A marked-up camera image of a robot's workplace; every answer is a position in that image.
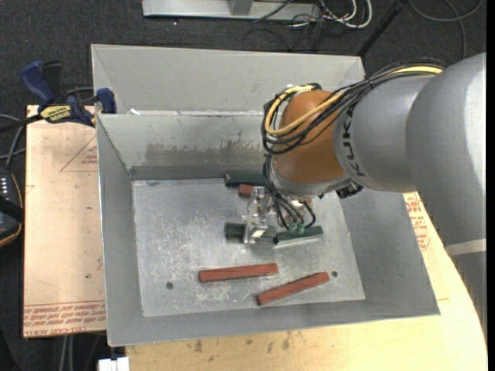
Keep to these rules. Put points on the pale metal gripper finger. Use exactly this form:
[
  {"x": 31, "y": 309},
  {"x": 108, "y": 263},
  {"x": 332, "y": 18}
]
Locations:
[
  {"x": 250, "y": 226},
  {"x": 264, "y": 234}
]

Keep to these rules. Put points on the red-brown flat block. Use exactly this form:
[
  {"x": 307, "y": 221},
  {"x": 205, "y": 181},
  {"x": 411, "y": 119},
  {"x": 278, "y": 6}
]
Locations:
[
  {"x": 237, "y": 273},
  {"x": 292, "y": 288},
  {"x": 245, "y": 190}
]

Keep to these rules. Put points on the dark green flat block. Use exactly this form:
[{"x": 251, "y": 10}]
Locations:
[
  {"x": 301, "y": 235},
  {"x": 243, "y": 179}
]

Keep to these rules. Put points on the grey metal bin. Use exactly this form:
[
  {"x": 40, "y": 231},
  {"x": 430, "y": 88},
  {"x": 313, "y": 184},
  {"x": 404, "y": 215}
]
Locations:
[{"x": 185, "y": 226}]

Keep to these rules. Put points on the brown cardboard board, red print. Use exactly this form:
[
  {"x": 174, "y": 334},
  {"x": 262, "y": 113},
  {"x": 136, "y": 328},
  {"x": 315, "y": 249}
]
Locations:
[{"x": 62, "y": 215}]

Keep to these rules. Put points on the black cylinder on white bracket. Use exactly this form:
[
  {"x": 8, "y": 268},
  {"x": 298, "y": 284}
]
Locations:
[{"x": 348, "y": 191}]

